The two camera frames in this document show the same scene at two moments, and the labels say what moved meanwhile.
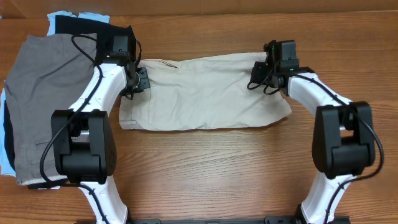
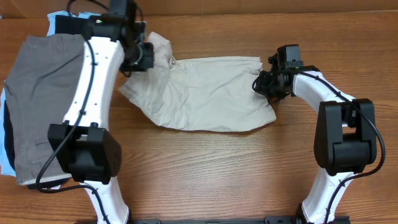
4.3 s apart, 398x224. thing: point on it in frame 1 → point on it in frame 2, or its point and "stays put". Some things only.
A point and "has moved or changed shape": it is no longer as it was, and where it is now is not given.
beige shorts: (201, 93) has moved or changed shape
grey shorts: (48, 73) stays put
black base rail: (346, 219) stays put
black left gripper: (144, 82) → (148, 63)
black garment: (104, 34) stays put
